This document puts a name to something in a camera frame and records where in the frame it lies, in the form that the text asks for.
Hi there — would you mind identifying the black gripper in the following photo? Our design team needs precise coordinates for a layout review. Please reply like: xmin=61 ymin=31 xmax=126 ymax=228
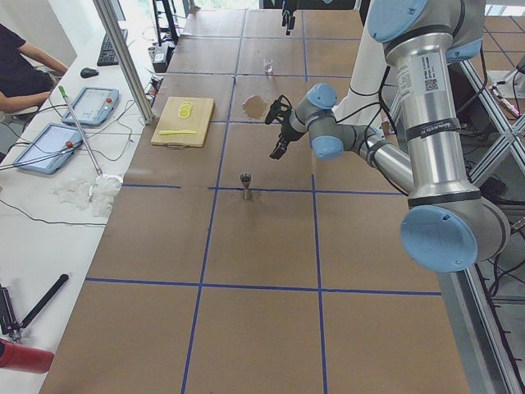
xmin=270 ymin=121 xmax=304 ymax=159
xmin=281 ymin=0 xmax=296 ymax=34

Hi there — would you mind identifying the clear glass measuring cup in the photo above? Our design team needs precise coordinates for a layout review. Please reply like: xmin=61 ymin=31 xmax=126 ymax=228
xmin=263 ymin=58 xmax=274 ymax=75

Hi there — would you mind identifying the steel double jigger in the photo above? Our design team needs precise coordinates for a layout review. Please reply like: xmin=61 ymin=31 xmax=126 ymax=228
xmin=240 ymin=172 xmax=252 ymax=200

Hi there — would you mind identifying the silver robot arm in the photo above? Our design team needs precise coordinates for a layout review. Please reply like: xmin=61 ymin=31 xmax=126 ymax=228
xmin=265 ymin=1 xmax=510 ymax=273

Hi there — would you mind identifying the bamboo cutting board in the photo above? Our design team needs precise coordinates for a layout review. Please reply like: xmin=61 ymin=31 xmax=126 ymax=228
xmin=151 ymin=97 xmax=214 ymax=148

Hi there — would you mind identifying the front lemon slice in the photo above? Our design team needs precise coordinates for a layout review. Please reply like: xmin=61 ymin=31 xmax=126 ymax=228
xmin=178 ymin=110 xmax=191 ymax=119

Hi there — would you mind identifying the black keyboard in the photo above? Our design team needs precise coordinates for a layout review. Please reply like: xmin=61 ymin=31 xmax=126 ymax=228
xmin=97 ymin=34 xmax=119 ymax=66

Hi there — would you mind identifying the crumpled white tissue pile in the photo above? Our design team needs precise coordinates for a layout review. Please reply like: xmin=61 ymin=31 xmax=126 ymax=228
xmin=52 ymin=176 xmax=121 ymax=218

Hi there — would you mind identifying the far blue teach pendant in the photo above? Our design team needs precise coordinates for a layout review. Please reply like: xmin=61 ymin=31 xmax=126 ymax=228
xmin=71 ymin=87 xmax=120 ymax=127

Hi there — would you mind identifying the blue teach pendant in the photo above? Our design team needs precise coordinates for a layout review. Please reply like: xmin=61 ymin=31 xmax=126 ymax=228
xmin=13 ymin=123 xmax=83 ymax=175
xmin=71 ymin=87 xmax=120 ymax=127

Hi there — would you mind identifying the black computer mouse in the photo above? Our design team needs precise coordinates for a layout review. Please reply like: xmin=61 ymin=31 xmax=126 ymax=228
xmin=80 ymin=67 xmax=99 ymax=79

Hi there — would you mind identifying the near blue teach pendant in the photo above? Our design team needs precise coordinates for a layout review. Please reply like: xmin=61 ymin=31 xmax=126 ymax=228
xmin=13 ymin=123 xmax=83 ymax=175

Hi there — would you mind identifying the seated person black shirt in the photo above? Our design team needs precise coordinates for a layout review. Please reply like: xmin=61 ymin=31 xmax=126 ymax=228
xmin=1 ymin=25 xmax=68 ymax=113

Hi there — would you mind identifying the red bottle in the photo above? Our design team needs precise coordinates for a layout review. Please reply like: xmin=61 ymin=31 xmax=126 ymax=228
xmin=1 ymin=339 xmax=54 ymax=374

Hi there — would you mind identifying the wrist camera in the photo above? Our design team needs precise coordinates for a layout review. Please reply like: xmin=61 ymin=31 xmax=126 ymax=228
xmin=264 ymin=94 xmax=293 ymax=125

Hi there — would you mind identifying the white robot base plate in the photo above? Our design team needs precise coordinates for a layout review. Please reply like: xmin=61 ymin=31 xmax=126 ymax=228
xmin=335 ymin=22 xmax=387 ymax=126

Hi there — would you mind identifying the aluminium frame post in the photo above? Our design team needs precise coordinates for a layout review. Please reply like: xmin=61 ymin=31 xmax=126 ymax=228
xmin=93 ymin=0 xmax=153 ymax=125

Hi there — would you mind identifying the long-handled grabber stick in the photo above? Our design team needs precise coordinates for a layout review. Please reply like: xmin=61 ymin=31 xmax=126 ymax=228
xmin=58 ymin=85 xmax=123 ymax=202

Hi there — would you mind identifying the black handle tool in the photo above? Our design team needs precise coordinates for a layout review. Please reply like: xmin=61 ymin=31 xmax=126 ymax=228
xmin=20 ymin=273 xmax=69 ymax=328

